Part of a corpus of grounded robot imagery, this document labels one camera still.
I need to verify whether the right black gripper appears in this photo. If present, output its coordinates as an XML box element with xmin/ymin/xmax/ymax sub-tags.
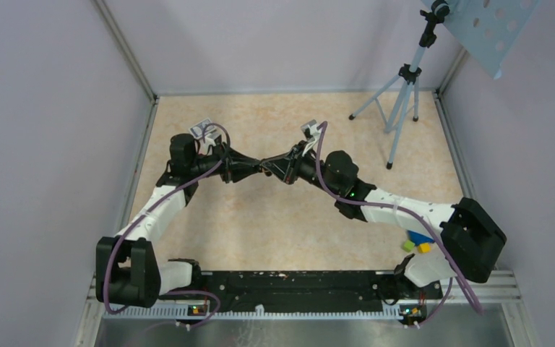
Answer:
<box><xmin>262</xmin><ymin>141</ymin><xmax>341</xmax><ymax>197</ymax></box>

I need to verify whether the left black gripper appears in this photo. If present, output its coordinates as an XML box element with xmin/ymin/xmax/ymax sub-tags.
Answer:
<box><xmin>189</xmin><ymin>141</ymin><xmax>260</xmax><ymax>183</ymax></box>

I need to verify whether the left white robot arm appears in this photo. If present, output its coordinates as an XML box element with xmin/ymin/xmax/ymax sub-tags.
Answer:
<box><xmin>95</xmin><ymin>134</ymin><xmax>261</xmax><ymax>314</ymax></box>

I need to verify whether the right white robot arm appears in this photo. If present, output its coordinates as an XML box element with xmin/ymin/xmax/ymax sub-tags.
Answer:
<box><xmin>260</xmin><ymin>144</ymin><xmax>507</xmax><ymax>298</ymax></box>

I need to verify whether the grey playing card box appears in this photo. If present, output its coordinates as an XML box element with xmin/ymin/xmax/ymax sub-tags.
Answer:
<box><xmin>189</xmin><ymin>118</ymin><xmax>215</xmax><ymax>139</ymax></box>

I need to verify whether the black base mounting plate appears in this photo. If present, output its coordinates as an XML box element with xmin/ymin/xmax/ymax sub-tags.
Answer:
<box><xmin>160</xmin><ymin>270</ymin><xmax>443</xmax><ymax>314</ymax></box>

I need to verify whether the light blue tripod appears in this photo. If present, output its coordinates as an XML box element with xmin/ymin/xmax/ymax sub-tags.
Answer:
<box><xmin>348</xmin><ymin>1</ymin><xmax>451</xmax><ymax>170</ymax></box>

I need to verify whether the green cube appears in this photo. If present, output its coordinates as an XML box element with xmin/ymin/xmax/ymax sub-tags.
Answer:
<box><xmin>401</xmin><ymin>240</ymin><xmax>416</xmax><ymax>253</ymax></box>

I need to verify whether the blue toy car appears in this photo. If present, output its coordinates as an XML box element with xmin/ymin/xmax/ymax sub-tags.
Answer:
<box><xmin>407</xmin><ymin>230</ymin><xmax>434</xmax><ymax>246</ymax></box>

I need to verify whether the yellow cube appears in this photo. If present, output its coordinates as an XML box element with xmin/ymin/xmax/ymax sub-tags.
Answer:
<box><xmin>417</xmin><ymin>243</ymin><xmax>433</xmax><ymax>254</ymax></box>

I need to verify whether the perforated blue metal panel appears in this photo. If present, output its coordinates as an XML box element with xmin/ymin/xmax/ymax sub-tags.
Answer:
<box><xmin>422</xmin><ymin>0</ymin><xmax>540</xmax><ymax>80</ymax></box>

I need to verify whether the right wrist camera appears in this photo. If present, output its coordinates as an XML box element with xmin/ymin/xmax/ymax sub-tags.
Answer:
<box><xmin>301</xmin><ymin>119</ymin><xmax>323</xmax><ymax>155</ymax></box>

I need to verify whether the white cable duct rail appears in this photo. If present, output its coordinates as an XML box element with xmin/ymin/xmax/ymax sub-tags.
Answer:
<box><xmin>103</xmin><ymin>303</ymin><xmax>403</xmax><ymax>320</ymax></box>

